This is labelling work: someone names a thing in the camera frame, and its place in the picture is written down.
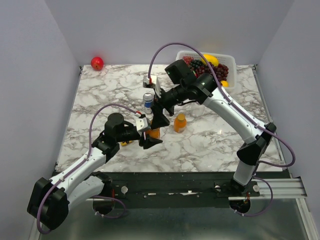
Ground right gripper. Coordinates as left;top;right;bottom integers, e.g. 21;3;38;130
149;83;187;130

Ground orange juice bottle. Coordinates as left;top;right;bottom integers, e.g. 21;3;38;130
145;127;161;139
173;117;187;133

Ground gold bottle cap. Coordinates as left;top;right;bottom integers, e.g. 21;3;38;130
176;113;186;122

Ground clear glass jar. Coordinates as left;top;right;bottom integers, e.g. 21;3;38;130
191;103;205;118

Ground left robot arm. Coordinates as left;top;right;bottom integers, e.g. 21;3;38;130
27;113;168;234

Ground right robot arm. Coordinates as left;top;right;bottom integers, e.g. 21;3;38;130
143;59;277;196

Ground yellow candy packet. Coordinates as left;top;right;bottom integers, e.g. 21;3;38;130
120;141;132;146

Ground blue energy can left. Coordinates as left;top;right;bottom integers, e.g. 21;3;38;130
142;92;154;115

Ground light red grape bunch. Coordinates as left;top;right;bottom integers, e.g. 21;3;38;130
182;56;194;65

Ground black grape bunch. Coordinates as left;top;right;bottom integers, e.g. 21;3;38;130
189;59;204;71

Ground dark red grape bunch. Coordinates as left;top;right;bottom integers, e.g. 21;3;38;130
194;63;229;82

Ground red apple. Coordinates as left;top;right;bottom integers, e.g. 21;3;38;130
90;56;104;71

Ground white plastic fruit basket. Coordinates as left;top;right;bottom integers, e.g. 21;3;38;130
176;50;237;90

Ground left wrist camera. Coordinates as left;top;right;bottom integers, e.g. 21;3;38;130
135;117;151;133

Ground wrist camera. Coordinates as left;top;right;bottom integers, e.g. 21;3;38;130
142;75;162;97
135;117;151;133

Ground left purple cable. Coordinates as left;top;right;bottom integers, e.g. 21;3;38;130
36;103;143;235

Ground purple cable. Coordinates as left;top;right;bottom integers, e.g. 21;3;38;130
36;103;143;235
147;42;296;217

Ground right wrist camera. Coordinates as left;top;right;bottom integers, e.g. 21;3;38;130
142;75;162;97

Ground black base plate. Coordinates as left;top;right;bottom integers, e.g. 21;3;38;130
51;171;291;210

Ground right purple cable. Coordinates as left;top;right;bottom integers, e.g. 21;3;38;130
147;42;296;217

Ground aluminium rail frame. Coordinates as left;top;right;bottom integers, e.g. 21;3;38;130
27;171;320;240

